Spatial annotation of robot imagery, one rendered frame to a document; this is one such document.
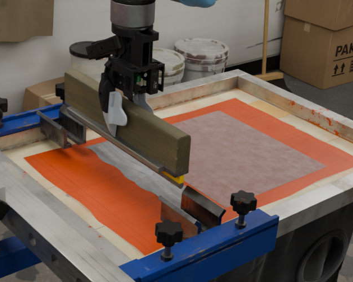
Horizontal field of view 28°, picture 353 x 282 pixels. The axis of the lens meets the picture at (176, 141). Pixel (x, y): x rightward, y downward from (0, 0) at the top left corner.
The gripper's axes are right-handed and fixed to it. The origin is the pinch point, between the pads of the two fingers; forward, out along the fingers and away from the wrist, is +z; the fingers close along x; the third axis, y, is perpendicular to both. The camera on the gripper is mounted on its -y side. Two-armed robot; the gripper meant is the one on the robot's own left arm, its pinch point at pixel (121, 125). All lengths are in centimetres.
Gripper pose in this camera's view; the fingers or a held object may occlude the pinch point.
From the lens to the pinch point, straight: 130.5
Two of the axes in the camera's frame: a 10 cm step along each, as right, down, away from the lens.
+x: 7.7, -2.4, 6.0
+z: -0.6, 8.9, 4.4
